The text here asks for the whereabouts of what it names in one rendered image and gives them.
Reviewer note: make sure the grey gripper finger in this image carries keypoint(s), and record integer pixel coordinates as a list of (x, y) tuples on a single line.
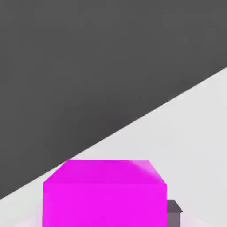
[(172, 214)]

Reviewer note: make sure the small magenta cube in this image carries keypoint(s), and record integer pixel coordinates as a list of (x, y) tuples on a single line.
[(104, 198)]

